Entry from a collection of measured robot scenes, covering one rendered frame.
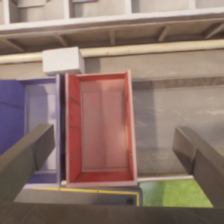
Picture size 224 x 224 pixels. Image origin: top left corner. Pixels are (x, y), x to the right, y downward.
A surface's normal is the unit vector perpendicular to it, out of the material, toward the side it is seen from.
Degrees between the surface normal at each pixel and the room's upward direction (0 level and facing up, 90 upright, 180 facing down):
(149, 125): 0
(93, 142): 0
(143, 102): 0
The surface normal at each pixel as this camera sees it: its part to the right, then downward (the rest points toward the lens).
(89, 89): -0.02, 0.36
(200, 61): -0.05, -0.13
